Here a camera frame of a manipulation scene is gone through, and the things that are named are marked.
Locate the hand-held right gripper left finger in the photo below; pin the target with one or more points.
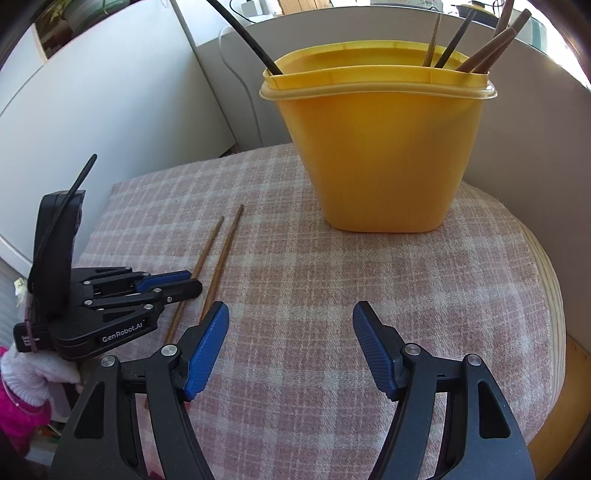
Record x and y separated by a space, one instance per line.
207 350

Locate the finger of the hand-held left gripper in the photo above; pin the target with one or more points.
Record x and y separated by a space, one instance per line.
161 280
184 290

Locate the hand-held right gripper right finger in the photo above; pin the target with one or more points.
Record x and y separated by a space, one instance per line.
374 350

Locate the reddish brown chopstick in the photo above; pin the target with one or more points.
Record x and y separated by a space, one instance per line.
212 242
226 249

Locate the yellow plastic container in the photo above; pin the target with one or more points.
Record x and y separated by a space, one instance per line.
378 152

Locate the dark chopstick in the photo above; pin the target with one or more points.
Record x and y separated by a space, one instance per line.
455 39
251 41

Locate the brown wooden chopstick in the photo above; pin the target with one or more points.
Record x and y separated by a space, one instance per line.
489 52
498 36
504 16
432 39

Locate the person's left forearm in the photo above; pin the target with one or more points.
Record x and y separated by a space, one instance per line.
18 420

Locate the person's left hand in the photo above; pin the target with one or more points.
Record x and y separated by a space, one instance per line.
27 374

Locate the pink checked cloth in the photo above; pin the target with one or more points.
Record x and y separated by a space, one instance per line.
300 286

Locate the white cabinet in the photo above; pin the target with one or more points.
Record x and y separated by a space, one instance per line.
115 115

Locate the white power adapter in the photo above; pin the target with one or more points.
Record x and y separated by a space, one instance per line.
253 7

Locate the wooden board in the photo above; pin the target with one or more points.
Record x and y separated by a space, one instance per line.
304 5

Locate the black pot with yellow lid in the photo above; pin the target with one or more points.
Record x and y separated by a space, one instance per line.
475 5

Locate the light blue pot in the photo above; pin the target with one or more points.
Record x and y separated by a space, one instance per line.
538 30

